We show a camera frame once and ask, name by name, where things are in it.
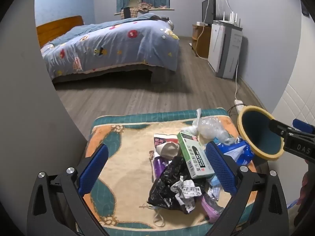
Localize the wooden cabinet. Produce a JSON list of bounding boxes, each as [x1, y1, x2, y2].
[[192, 23, 212, 59]]

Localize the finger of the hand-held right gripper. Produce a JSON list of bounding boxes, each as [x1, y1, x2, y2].
[[292, 118, 315, 135], [269, 118, 296, 138]]

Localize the black plastic bag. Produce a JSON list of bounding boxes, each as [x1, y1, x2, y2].
[[147, 155, 197, 214]]

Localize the black television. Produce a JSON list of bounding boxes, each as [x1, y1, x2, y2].
[[202, 0, 217, 26]]

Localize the white air purifier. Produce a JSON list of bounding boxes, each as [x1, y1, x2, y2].
[[208, 20, 244, 79]]

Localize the black cables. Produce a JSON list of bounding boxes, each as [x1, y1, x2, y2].
[[226, 104, 240, 118]]

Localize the green medicine box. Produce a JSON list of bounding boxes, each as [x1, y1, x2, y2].
[[177, 131, 214, 179]]

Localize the clear plastic bag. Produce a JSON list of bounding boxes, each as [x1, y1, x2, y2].
[[197, 117, 238, 145]]

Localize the pink plastic wrapper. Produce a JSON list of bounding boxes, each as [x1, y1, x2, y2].
[[200, 193, 224, 224]]

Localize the bed with blue quilt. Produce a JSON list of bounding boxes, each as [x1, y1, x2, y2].
[[41, 13, 180, 80]]

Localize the plaid clothes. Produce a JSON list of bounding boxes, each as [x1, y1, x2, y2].
[[120, 2, 152, 19]]

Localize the blue plastic packaging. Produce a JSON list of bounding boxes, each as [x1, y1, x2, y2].
[[214, 138, 255, 166]]

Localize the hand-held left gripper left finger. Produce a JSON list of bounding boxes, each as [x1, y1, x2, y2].
[[27, 144, 110, 236]]

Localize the person's right hand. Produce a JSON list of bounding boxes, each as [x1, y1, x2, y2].
[[297, 160, 309, 205]]

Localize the crumpled white receipt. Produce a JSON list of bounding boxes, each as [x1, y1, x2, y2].
[[170, 179, 203, 214]]

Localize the purple packet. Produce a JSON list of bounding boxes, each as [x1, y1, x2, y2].
[[153, 157, 173, 177]]

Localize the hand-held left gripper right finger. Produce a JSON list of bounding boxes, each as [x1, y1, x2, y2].
[[205, 141, 289, 236]]

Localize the white power cable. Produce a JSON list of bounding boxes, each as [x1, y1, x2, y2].
[[234, 37, 241, 101]]

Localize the wooden headboard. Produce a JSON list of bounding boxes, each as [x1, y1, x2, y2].
[[36, 15, 85, 48]]

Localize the white panelled wardrobe door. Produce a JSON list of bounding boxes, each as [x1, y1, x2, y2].
[[271, 5, 315, 202]]

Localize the window sill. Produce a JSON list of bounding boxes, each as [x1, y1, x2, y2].
[[114, 7, 175, 15]]

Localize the white television cable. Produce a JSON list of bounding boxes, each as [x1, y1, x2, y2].
[[195, 0, 215, 59]]

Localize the yellow rimmed teal waste bin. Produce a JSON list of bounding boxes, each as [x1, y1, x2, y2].
[[237, 106, 286, 162]]

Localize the teal and orange printed mat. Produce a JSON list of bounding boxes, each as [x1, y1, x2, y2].
[[85, 107, 258, 229]]

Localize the small light blue box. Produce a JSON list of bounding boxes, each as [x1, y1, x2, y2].
[[205, 174, 219, 187]]

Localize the red printed paper cup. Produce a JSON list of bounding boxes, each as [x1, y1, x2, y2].
[[153, 133, 180, 161]]

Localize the white router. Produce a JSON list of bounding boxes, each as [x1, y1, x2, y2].
[[217, 12, 240, 27]]

